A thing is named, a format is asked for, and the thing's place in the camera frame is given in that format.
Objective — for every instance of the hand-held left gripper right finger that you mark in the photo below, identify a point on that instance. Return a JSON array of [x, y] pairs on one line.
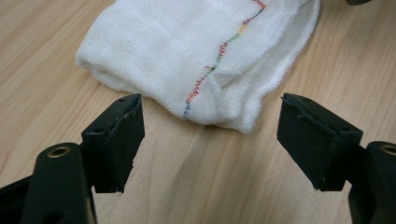
[[314, 143]]

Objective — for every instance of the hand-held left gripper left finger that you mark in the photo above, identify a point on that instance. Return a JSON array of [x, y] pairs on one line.
[[113, 146]]

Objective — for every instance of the white cloth with coloured stitching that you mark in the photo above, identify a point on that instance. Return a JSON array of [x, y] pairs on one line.
[[174, 62]]

